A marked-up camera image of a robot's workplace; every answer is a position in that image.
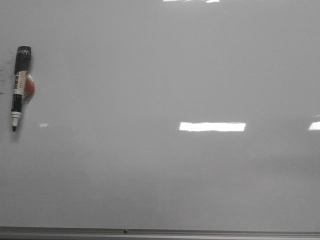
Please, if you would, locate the white whiteboard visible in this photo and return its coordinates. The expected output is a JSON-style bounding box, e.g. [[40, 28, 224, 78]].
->
[[0, 0, 320, 240]]

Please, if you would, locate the red magnet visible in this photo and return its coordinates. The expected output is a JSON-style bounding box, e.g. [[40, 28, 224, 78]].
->
[[22, 73, 36, 103]]

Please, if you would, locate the black whiteboard marker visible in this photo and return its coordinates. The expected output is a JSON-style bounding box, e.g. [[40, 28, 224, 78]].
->
[[10, 45, 32, 132]]

